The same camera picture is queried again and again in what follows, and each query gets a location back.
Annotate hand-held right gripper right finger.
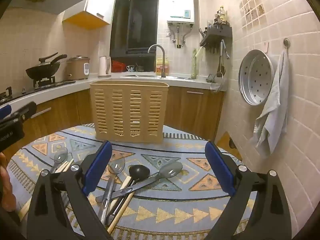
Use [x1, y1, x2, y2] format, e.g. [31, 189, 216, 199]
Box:
[204, 141, 293, 240]

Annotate pale hanging cloth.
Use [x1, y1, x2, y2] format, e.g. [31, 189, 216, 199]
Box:
[196, 48, 207, 62]

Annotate wooden cutting board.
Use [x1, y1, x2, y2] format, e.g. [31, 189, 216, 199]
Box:
[216, 131, 243, 161]

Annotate person's left hand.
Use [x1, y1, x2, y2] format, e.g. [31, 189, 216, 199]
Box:
[0, 152, 15, 212]

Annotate white electric kettle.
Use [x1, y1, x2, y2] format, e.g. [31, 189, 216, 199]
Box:
[98, 56, 112, 77]

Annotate light grey towel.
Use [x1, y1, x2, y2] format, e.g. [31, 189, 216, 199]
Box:
[250, 51, 290, 157]

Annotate metal faucet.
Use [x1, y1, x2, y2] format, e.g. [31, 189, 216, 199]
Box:
[148, 44, 167, 78]

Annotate row of seasoning bottles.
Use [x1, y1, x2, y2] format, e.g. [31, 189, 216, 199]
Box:
[206, 6, 229, 30]

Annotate white wall cabinet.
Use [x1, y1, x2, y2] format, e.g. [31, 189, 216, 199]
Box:
[62, 0, 118, 30]

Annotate metal steamer tray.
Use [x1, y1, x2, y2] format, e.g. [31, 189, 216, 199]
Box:
[238, 49, 275, 105]

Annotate black gas stove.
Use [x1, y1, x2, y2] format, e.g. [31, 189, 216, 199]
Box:
[0, 78, 76, 105]

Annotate beige plastic utensil basket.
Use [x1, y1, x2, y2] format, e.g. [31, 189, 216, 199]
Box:
[89, 80, 169, 144]

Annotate grey spoon with metal handle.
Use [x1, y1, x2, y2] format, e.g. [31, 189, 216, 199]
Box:
[95, 161, 184, 203]

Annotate glass pot lid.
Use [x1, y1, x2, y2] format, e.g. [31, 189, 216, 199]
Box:
[210, 72, 225, 93]

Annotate yellow dish soap bottle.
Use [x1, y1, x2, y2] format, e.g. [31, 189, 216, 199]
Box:
[155, 58, 170, 75]

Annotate wooden base cabinets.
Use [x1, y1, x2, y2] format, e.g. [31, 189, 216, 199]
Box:
[2, 84, 225, 155]

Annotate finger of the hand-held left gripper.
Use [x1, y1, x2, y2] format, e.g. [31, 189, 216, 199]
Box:
[0, 102, 37, 130]
[0, 104, 12, 119]

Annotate red basin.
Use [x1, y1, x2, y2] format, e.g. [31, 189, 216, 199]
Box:
[111, 60, 127, 72]

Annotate steel sink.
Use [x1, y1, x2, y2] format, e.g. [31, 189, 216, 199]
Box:
[121, 73, 196, 81]

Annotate beige rice cooker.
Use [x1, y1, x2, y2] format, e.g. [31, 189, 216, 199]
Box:
[65, 56, 91, 81]

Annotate white water heater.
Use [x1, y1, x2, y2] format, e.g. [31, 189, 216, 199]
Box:
[167, 0, 195, 25]

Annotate dark wall rack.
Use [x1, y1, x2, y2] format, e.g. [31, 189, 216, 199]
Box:
[199, 26, 232, 48]

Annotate dark window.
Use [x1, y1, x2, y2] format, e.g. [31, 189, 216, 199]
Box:
[109, 0, 160, 58]

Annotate wooden chopstick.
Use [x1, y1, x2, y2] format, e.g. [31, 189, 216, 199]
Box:
[54, 160, 70, 173]
[19, 158, 75, 220]

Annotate hanging kitchen utensils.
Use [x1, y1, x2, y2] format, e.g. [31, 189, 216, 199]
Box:
[216, 39, 230, 78]

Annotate green loofah scrubber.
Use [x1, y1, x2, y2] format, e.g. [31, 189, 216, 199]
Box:
[191, 49, 198, 78]

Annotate black ladle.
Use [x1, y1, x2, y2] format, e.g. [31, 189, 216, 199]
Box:
[106, 164, 150, 226]

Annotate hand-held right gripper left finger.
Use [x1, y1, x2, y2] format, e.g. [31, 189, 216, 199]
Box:
[26, 140, 113, 240]

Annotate white kitchen countertop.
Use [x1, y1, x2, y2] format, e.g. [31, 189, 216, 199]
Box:
[0, 72, 227, 112]

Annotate water heater pipes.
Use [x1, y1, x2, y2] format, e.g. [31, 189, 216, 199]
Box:
[169, 24, 193, 49]

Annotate black wok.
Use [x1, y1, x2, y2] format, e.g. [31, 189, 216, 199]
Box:
[26, 52, 68, 81]

